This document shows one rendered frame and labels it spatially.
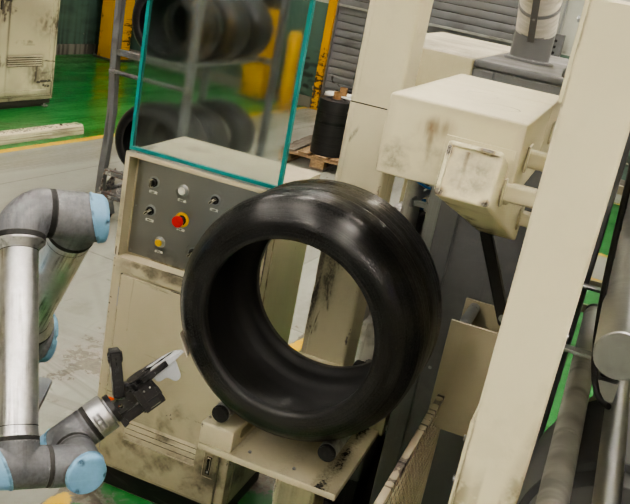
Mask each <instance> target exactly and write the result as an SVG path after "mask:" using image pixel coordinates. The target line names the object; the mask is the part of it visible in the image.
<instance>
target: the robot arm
mask: <svg viewBox="0 0 630 504"><path fill-rule="evenodd" d="M109 227H110V210H109V204H108V200H107V198H106V197H105V196H104V195H102V194H96V193H92V192H80V191H70V190H61V189H51V188H47V187H40V188H34V189H31V190H28V191H26V192H24V193H22V194H20V195H19V196H17V197H16V198H14V199H13V200H12V201H11V202H9V203H8V204H7V205H6V206H5V207H4V209H3V210H2V211H1V212H0V491H2V490H8V491H13V490H23V489H39V488H64V487H67V488H68V489H69V490H70V491H71V492H73V493H75V494H88V493H90V492H92V491H94V490H96V489H97V488H98V487H99V486H100V485H101V484H102V482H103V481H104V479H105V476H106V472H107V467H106V463H105V460H104V457H103V455H102V454H101V453H100V452H99V451H98V449H97V447H96V446H95V445H96V444H97V443H99V442H100V441H101V440H103V439H104V438H105V437H106V436H108V435H109V434H111V433H112V432H113V431H115V430H116V429H117V428H119V424H118V423H117V421H119V422H121V423H122V424H123V426H124V427H127V426H128V425H129V422H130V421H132V420H133V419H135V418H136V417H137V416H139V415H140V414H141V413H143V412H144V413H146V412H147V413H149V412H150V411H152V410H153V409H154V408H156V407H157V406H158V405H160V404H161V403H163V402H164V401H165V400H166V399H165V397H164V396H163V394H162V391H161V390H160V388H159V387H158V386H157V385H156V384H155V383H154V382H153V380H152V379H153V378H154V379H155V380H156V381H162V380H163V379H165V378H169V379H171V380H173V381H177V380H179V379H180V377H181V374H180V371H179V368H178V365H177V363H176V359H177V358H178V357H179V356H180V355H181V354H182V353H183V352H184V351H183V350H174V351H171V352H169V353H167V354H165V355H164V356H162V357H160V358H158V359H156V360H155V361H153V362H151V363H150V364H148V365H147V366H145V367H144V368H142V369H141V370H138V371H137V372H135V373H134V374H132V375H131V376H130V377H129V378H128V379H127V380H126V381H123V371H122V362H123V354H122V351H120V349H119V348H118V347H112V348H108V352H107V360H108V363H109V366H110V376H111V386H112V395H113V397H114V400H112V401H111V400H110V399H109V397H108V396H107V395H106V394H105V395H104V396H102V399H100V397H99V396H95V397H94V398H93V399H91V400H90V401H88V402H87V403H86V404H84V405H83V406H82V407H80V408H79V409H77V410H76V411H74V412H73V413H72V414H70V415H69V416H67V417H66V418H65V419H63V420H62V421H60V422H59V423H58V424H56V425H55V426H53V427H52V428H49V429H48V430H47V431H46V432H45V433H44V434H43V435H41V436H40V434H39V363H40V362H47V361H48V360H50V358H52V356H53V354H54V352H55V350H56V346H57V342H58V340H57V336H58V332H59V329H58V320H57V317H55V314H54V312H55V311H56V309H57V307H58V305H59V303H60V301H61V300H62V298H63V296H64V294H65V292H66V290H67V288H68V287H69V285H70V283H71V281H72V279H73V277H74V276H75V274H76V272H77V270H78V268H79V266H80V264H81V263H82V261H83V259H84V257H85V255H86V253H87V252H88V250H89V249H90V248H91V246H92V245H93V243H94V242H97V243H103V242H105V241H106V240H107V238H108V234H109ZM160 401H161V402H160ZM156 404H157V405H156ZM121 405H122V406H121ZM119 406H121V407H119ZM153 406H154V407H153ZM152 407H153V408H152Z"/></svg>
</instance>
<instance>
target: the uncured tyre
mask: <svg viewBox="0 0 630 504"><path fill-rule="evenodd" d="M272 239H284V240H292V241H296V242H300V243H304V244H307V245H309V246H312V247H314V248H316V249H318V250H320V251H322V252H324V253H325V254H327V255H328V256H330V257H331V258H333V259H334V260H335V261H336V262H338V263H339V264H340V265H341V266H342V267H343V268H344V269H345V270H346V271H347V272H348V273H349V274H350V275H351V277H352V278H353V279H354V281H355V282H356V283H357V285H358V286H359V288H360V290H361V291H362V293H363V295H364V297H365V299H366V302H367V304H368V307H369V309H370V313H371V316H372V321H373V326H374V352H373V358H372V360H371V361H369V362H366V363H363V364H359V365H354V366H333V365H327V364H323V363H320V362H317V361H314V360H312V359H310V358H308V357H306V356H304V355H302V354H301V353H299V352H298V351H296V350H295V349H293V348H292V347H291V346H290V345H289V344H288V343H287V342H285V340H284V339H283V338H282V337H281V336H280V335H279V334H278V332H277V331H276V330H275V328H274V327H273V325H272V324H271V322H270V320H269V318H268V316H267V314H266V312H265V309H264V306H263V303H262V299H261V294H260V285H259V275H260V267H261V262H262V259H263V256H264V253H265V251H266V248H267V246H268V245H269V243H270V241H271V240H272ZM180 314H181V323H182V329H183V333H184V336H185V340H186V343H187V347H188V350H189V352H190V355H191V357H192V359H193V362H194V364H195V366H196V368H197V369H198V371H199V373H200V374H201V376H202V378H203V379H204V381H205V382H206V384H207V385H208V386H209V388H210V389H211V390H212V391H213V393H214V394H215V395H216V396H217V397H218V398H219V399H220V400H221V401H222V402H223V403H224V404H225V405H226V406H227V407H228V408H229V409H230V410H232V411H233V412H234V413H235V414H237V415H238V416H239V417H241V418H242V419H244V420H245V421H247V422H248V423H250V424H252V425H253V426H255V427H257V428H259V429H261V430H263V431H266V432H268V433H271V434H273V435H276V436H279V437H283V438H287V439H291V440H297V441H307V442H322V441H331V440H337V439H341V438H345V437H348V436H351V435H353V434H356V433H358V432H361V431H363V430H365V429H367V428H369V427H371V426H373V425H375V424H376V423H378V422H379V421H381V420H382V419H384V418H385V417H386V416H387V415H389V414H390V413H391V412H392V411H393V410H394V409H395V408H396V407H397V406H398V405H399V403H400V402H401V401H402V400H403V398H404V397H405V396H406V394H407V393H408V391H409V390H410V388H411V387H412V385H413V384H414V382H415V381H416V379H417V378H418V376H419V375H420V373H421V372H422V371H423V369H424V368H425V366H426V364H427V363H428V361H429V359H430V357H431V355H432V353H433V351H434V348H435V346H436V343H437V340H438V336H439V332H440V327H441V320H442V295H441V288H440V282H439V277H438V273H437V270H436V267H435V264H434V261H433V258H432V256H431V254H430V252H429V250H428V248H427V246H426V244H425V242H424V241H423V239H422V237H421V236H420V234H419V233H418V232H417V230H416V229H415V228H414V226H413V225H412V224H411V223H410V222H409V221H408V219H407V218H406V217H405V216H404V215H403V214H402V213H400V212H399V211H398V210H397V209H396V208H395V207H393V206H392V205H391V204H390V203H388V202H387V201H385V200H384V199H382V198H381V197H379V196H377V195H375V194H374V193H372V192H370V191H367V190H365V189H363V188H360V187H357V186H355V185H352V184H349V183H345V182H341V181H336V180H329V179H303V180H297V181H292V182H288V183H285V184H282V185H279V186H276V187H274V188H272V189H269V190H267V191H265V192H262V193H260V194H258V195H256V196H253V197H251V198H249V199H246V200H244V201H242V202H240V203H238V204H236V205H235V206H233V207H231V208H230V209H228V210H227V211H225V212H224V213H223V214H222V215H220V216H219V217H218V218H217V219H216V220H215V221H214V222H213V223H212V224H211V225H210V226H209V228H208V229H207V230H206V231H205V233H204V234H203V235H202V237H201V238H200V240H199V241H198V243H197V244H196V246H195V248H194V250H193V251H192V253H191V256H190V258H189V260H188V263H187V265H186V268H185V272H184V275H183V280H182V285H181V294H180Z"/></svg>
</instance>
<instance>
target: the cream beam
mask: <svg viewBox="0 0 630 504"><path fill-rule="evenodd" d="M558 98H559V96H558V95H554V94H550V93H545V92H541V91H536V90H532V89H527V88H523V87H519V86H514V85H510V84H505V83H501V82H496V81H492V80H488V79H483V78H479V77H474V76H470V75H465V74H459V75H455V76H452V77H448V78H444V79H441V80H437V81H433V82H430V83H426V84H422V85H418V86H415V87H411V88H407V89H404V90H400V91H396V92H393V93H392V94H391V98H390V103H389V107H388V109H387V115H386V120H385V125H384V129H383V134H382V139H381V143H380V148H379V153H378V158H377V162H376V164H377V165H376V171H378V172H382V173H386V174H390V175H393V176H397V177H401V178H405V179H408V180H412V181H416V182H420V183H424V184H427V185H431V186H435V183H436V180H437V177H438V173H439V172H440V170H441V166H442V163H443V160H444V156H445V153H446V150H447V146H448V143H449V141H451V140H454V141H458V142H462V143H466V144H470V145H474V146H478V147H482V148H486V149H490V150H494V151H498V152H502V153H503V154H504V155H505V158H506V160H507V162H508V169H507V173H506V177H505V179H506V178H508V179H509V181H508V183H509V184H514V183H517V184H521V185H524V184H525V182H526V181H527V180H528V179H529V178H530V176H531V175H532V174H533V173H534V171H535V170H533V169H529V168H528V169H527V170H526V171H525V173H522V170H523V166H524V163H525V159H526V155H527V151H528V148H529V146H530V145H531V144H534V148H533V150H537V151H541V152H546V153H548V151H549V147H550V144H547V143H548V139H549V136H550V132H551V128H552V125H553V123H554V122H555V121H557V118H558V114H559V111H560V107H561V104H559V103H558Z"/></svg>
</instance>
